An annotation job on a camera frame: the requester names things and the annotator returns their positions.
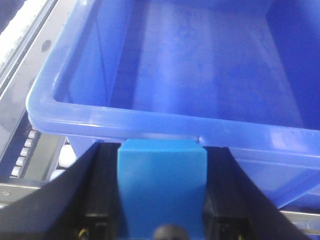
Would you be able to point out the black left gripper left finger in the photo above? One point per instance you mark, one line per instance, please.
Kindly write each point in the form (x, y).
(82, 203)

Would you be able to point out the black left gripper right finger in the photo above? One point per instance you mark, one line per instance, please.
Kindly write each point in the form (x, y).
(235, 208)

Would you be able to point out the blue cube block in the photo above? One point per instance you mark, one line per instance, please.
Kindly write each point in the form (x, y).
(161, 182)

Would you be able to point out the left blue plastic bin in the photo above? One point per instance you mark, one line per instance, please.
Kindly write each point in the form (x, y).
(242, 74)

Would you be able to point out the white roller conveyor rail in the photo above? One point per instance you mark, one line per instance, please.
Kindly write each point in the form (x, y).
(28, 32)

